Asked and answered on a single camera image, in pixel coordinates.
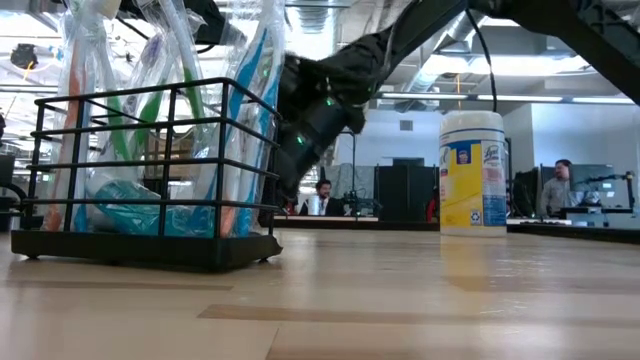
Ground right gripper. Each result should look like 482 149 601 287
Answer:
259 52 369 227

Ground blue white toothbrush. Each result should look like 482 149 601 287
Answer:
197 0 274 236
234 0 287 238

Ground orange toothbrush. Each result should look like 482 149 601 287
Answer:
219 164 242 238
42 0 124 233

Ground orange-white toothbrush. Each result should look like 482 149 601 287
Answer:
94 14 132 164

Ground Lysol wipes canister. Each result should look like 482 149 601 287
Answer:
438 110 508 238

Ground blue mouthwash bottle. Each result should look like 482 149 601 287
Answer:
104 202 217 238

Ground ceiling strip light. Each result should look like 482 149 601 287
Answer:
380 92 469 101
476 94 564 104

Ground black cabinets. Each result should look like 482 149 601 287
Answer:
374 157 442 225

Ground cardboard boxes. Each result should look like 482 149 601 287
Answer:
144 132 201 179

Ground black ceiling speaker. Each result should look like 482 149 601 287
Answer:
9 43 40 71

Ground blue background machine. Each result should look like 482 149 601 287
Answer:
568 163 639 229

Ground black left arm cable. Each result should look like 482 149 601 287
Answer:
117 13 152 42

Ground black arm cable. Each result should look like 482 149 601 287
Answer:
117 13 152 42
463 7 499 114

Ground silver spiral ventilation duct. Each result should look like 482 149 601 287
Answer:
402 14 489 96
287 0 346 56

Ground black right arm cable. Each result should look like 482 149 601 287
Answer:
463 7 499 114

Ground black wire caddy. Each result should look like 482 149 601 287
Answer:
10 76 284 274

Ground black aluminium table frame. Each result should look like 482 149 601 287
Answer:
272 215 640 246

